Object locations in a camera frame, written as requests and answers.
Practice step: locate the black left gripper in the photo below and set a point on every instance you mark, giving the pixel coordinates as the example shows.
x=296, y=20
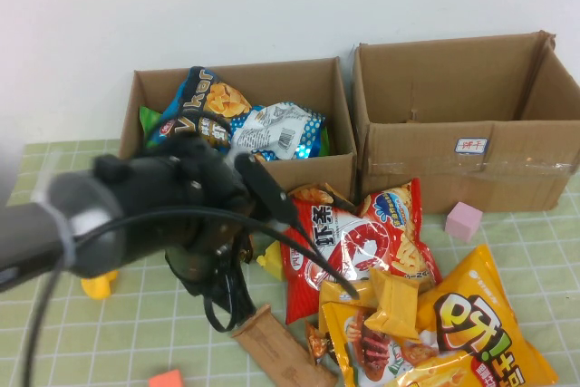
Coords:
x=204, y=260

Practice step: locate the small dark brown snack packet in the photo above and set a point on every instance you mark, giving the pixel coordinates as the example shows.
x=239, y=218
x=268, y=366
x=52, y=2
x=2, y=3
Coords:
x=317, y=341

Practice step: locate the flat yellow snack packet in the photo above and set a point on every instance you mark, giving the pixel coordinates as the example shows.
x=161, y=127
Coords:
x=337, y=292

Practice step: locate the brown orange snack packet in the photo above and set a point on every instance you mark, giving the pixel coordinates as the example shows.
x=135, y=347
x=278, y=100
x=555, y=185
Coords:
x=321, y=194

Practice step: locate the red shrimp stick snack bag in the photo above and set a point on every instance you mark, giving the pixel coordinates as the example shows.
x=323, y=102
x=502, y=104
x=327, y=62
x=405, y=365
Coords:
x=362, y=242

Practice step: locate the yellow sausage print snack bag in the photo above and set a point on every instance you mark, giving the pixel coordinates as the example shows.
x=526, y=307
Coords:
x=376, y=351

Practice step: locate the small plain yellow snack packet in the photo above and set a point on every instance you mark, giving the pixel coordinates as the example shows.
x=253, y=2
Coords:
x=394, y=305

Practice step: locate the silver blue dotted snack bag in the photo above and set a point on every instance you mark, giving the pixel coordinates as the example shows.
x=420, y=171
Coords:
x=281, y=133

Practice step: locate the green snack bag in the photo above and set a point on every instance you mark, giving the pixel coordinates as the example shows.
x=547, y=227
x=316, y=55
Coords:
x=147, y=122

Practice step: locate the yellow plastic toy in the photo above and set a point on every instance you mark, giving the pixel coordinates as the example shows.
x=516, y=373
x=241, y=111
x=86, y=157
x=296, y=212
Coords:
x=272, y=264

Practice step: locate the brown cardboard piece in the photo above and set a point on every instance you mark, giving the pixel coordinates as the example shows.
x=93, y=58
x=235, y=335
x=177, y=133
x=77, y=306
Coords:
x=281, y=351

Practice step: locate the orange foam block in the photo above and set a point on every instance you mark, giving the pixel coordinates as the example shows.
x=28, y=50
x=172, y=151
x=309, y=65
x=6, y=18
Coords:
x=165, y=380

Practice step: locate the yellow rubber duck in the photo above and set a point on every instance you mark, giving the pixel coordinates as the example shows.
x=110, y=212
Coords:
x=97, y=289

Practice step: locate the small open cardboard box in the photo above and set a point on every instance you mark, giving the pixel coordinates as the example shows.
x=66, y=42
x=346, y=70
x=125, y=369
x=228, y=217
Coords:
x=317, y=174

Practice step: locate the blue Vikor shrimp chip bag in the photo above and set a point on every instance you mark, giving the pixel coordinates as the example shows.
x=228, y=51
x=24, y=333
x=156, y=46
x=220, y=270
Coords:
x=217, y=97

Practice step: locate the large open cardboard box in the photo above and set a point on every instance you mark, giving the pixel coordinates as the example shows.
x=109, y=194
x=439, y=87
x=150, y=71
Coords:
x=408, y=178

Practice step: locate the large orange potato chip bag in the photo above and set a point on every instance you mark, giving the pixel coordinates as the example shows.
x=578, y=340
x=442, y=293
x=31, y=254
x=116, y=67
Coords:
x=471, y=314

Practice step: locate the pink foam cube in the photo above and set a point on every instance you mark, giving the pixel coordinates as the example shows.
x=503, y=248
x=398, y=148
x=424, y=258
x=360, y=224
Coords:
x=462, y=221

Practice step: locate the white blue-edged handwritten label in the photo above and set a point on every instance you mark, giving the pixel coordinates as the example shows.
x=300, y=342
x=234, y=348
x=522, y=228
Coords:
x=472, y=145

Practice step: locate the green checked tablecloth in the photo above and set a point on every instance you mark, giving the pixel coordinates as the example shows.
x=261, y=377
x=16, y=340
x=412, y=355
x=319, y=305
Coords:
x=521, y=233

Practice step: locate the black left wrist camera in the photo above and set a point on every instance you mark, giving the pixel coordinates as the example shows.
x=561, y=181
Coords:
x=267, y=190

